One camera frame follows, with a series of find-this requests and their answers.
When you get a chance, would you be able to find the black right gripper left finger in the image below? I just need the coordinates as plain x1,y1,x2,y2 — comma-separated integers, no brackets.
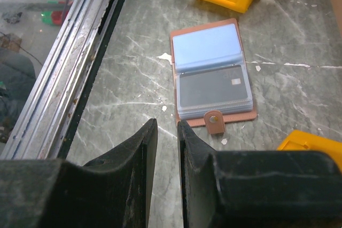
1,119,158,227

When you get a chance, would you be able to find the pink leather card holder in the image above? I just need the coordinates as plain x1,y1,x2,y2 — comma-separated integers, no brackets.
170,18,257,134

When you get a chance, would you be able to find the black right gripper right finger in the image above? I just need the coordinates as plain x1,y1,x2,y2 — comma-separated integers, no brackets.
177,121,341,227

